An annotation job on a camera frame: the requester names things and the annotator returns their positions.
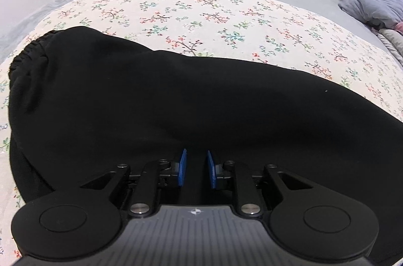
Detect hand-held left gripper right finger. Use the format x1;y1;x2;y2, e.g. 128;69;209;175
206;150;314;219

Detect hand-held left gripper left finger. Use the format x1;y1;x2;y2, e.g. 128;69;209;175
80;149;188;218

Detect black pants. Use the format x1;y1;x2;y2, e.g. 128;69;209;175
7;26;403;266

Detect floral print mat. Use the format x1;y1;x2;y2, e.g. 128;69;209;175
0;0;403;257

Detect grey quilt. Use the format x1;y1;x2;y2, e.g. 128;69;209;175
373;28;403;63

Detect blue-grey blanket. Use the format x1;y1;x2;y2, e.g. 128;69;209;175
338;0;403;30

